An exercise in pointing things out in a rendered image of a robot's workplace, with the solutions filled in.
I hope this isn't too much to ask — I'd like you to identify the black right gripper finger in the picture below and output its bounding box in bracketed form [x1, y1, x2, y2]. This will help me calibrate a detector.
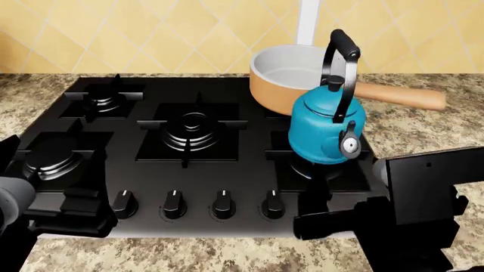
[297, 168, 334, 217]
[293, 209, 365, 243]

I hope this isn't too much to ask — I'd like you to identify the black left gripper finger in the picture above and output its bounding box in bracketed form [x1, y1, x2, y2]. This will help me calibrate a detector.
[60, 187, 101, 214]
[27, 206, 119, 240]

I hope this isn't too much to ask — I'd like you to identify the teal kettle with black handle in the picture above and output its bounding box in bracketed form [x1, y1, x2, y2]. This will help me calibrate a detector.
[287, 28, 368, 165]

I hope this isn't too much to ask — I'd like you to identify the small black burner with grate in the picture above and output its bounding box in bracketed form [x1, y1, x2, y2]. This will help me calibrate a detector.
[59, 73, 145, 123]

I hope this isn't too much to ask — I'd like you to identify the large black burner with grate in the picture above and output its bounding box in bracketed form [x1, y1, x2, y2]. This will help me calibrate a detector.
[136, 91, 250, 169]

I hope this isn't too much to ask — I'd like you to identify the black cooktop knob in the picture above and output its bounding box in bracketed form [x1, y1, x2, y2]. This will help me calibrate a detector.
[112, 189, 139, 220]
[162, 190, 188, 221]
[211, 189, 237, 220]
[261, 190, 286, 220]

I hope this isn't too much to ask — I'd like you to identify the black gas cooktop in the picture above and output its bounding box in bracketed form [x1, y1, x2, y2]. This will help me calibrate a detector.
[14, 75, 380, 240]

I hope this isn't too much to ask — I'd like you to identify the orange saucepan with white interior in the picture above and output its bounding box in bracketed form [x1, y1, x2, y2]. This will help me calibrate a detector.
[248, 43, 448, 118]

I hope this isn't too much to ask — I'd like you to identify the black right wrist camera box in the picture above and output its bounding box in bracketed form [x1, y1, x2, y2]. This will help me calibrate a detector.
[384, 145, 484, 227]

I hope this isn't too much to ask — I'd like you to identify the white vertical post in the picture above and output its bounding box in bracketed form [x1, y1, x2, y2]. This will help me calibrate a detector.
[295, 0, 323, 46]

